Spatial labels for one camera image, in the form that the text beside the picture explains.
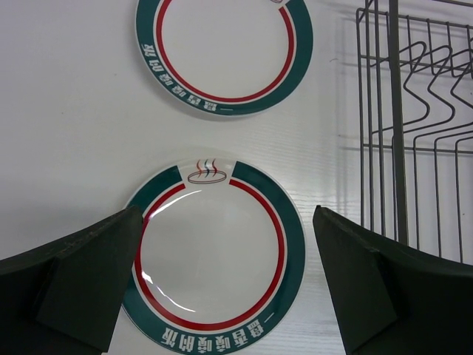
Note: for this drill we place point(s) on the green red rimmed plate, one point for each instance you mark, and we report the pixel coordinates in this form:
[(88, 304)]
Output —
[(226, 58), (221, 258)]

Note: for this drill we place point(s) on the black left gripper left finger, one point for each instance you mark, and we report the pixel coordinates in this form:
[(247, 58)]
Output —
[(64, 297)]

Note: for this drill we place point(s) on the far green red rimmed plate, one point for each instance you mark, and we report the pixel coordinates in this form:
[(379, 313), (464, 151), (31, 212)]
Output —
[(226, 58)]

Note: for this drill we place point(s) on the grey wire dish rack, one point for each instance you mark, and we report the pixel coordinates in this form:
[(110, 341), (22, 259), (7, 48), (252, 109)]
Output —
[(415, 125)]

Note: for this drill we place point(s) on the near green red rimmed plate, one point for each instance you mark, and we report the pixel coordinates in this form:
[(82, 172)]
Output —
[(221, 258)]

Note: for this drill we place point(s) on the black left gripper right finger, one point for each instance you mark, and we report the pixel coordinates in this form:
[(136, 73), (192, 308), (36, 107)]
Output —
[(390, 298)]

